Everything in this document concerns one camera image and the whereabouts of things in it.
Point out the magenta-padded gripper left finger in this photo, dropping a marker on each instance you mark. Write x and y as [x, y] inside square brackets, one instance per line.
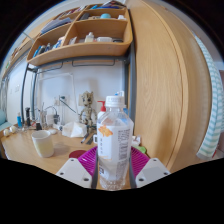
[73, 173]

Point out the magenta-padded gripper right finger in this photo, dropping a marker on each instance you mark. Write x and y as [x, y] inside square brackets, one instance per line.
[151, 171]

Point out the clear plastic water bottle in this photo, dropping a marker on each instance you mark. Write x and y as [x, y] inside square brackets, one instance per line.
[115, 143]

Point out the small green plastic item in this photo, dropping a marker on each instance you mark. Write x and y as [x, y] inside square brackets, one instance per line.
[142, 149]

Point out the cream plastic cup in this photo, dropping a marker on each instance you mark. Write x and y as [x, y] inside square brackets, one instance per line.
[43, 145]

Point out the white tissue pack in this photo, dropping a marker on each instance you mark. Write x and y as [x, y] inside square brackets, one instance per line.
[74, 130]

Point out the white power strip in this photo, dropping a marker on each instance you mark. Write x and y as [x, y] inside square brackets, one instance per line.
[57, 126]

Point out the black charger block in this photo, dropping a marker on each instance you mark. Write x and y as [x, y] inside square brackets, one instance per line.
[39, 126]

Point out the brown tree figure toy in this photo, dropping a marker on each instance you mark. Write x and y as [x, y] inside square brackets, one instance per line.
[88, 110]

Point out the blue spray bottle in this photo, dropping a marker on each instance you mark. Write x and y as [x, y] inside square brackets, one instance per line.
[125, 108]

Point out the black cylindrical gadget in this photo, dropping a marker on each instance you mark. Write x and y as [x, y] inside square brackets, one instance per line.
[27, 116]

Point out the white round roll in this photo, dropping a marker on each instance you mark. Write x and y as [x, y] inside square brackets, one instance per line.
[13, 129]
[6, 132]

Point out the small blue bottle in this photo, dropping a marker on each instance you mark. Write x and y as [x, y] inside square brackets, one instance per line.
[19, 120]

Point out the wooden wardrobe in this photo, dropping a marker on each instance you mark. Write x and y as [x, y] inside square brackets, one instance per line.
[163, 93]

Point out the green striped white towel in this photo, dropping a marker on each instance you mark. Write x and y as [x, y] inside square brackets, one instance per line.
[213, 116]

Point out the bed with light sheet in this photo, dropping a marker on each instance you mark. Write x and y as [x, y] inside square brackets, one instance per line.
[2, 125]

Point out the teal pillow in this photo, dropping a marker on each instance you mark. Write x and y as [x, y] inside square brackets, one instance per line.
[2, 116]

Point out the wooden shelf unit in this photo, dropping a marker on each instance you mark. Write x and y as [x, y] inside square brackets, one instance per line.
[96, 33]

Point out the white wall socket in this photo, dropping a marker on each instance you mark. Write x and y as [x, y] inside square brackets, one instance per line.
[63, 99]
[80, 99]
[56, 102]

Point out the grey metal frame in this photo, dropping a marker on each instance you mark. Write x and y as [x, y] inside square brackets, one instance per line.
[132, 86]

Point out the wooden loft bed rail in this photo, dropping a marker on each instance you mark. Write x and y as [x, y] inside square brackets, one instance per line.
[20, 46]

